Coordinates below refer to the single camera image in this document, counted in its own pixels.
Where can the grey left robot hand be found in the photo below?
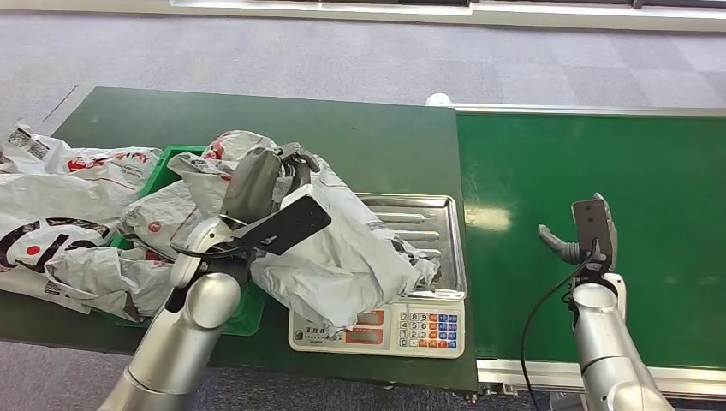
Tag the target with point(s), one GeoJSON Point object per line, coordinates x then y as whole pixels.
{"type": "Point", "coordinates": [249, 184]}

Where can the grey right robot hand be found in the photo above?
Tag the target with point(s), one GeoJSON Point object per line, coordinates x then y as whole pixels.
{"type": "Point", "coordinates": [611, 227]}

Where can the white plastic courier package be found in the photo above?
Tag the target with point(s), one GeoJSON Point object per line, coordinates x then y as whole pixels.
{"type": "Point", "coordinates": [340, 255]}

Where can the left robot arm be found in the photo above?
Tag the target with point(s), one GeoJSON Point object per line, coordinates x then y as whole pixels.
{"type": "Point", "coordinates": [187, 329]}

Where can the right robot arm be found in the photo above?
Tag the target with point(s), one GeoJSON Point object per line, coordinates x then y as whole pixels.
{"type": "Point", "coordinates": [607, 346]}

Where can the white package, grey label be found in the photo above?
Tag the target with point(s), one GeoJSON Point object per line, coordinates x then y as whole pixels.
{"type": "Point", "coordinates": [204, 164]}

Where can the green conveyor belt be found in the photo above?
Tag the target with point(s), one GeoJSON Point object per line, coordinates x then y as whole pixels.
{"type": "Point", "coordinates": [595, 164]}

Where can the green plastic delivery bin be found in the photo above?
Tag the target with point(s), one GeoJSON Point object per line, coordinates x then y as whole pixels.
{"type": "Point", "coordinates": [164, 170]}

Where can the white package, red dot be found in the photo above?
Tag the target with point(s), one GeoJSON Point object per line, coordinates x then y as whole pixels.
{"type": "Point", "coordinates": [164, 218]}

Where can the crumpled white courier package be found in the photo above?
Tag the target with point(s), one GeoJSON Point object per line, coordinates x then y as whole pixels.
{"type": "Point", "coordinates": [108, 278]}

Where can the white package, red logo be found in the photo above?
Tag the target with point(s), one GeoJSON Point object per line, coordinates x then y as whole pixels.
{"type": "Point", "coordinates": [68, 176]}

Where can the white conveyor roller cap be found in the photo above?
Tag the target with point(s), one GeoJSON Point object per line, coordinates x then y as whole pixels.
{"type": "Point", "coordinates": [438, 100]}

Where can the white package, big black letters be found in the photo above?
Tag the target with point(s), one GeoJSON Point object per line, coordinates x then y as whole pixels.
{"type": "Point", "coordinates": [39, 249]}

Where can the stainless steel scale tray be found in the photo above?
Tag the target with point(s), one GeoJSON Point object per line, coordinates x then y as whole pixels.
{"type": "Point", "coordinates": [420, 227]}

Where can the white electronic scale body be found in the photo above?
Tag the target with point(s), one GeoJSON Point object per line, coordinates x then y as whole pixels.
{"type": "Point", "coordinates": [420, 329]}

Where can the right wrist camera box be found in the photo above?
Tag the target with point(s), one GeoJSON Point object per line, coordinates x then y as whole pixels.
{"type": "Point", "coordinates": [591, 227]}

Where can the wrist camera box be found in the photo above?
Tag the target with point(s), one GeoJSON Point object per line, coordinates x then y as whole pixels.
{"type": "Point", "coordinates": [286, 224]}
{"type": "Point", "coordinates": [591, 227]}

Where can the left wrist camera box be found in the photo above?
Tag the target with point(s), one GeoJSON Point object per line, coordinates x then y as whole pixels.
{"type": "Point", "coordinates": [286, 224]}

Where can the silver conveyor frame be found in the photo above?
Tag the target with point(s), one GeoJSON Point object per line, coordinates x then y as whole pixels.
{"type": "Point", "coordinates": [680, 379]}

